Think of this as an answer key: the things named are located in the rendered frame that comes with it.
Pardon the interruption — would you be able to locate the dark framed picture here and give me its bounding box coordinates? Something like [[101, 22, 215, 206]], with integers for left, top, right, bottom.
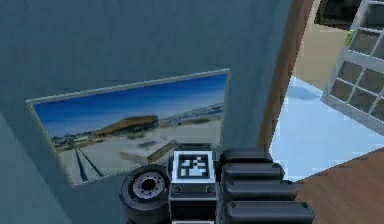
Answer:
[[313, 0, 363, 31]]

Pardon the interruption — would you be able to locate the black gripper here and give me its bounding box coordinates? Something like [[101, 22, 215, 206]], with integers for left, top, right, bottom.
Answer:
[[118, 163, 173, 224]]

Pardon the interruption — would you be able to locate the framed landscape picture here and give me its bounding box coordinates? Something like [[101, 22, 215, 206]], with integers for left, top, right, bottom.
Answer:
[[25, 68, 231, 187]]

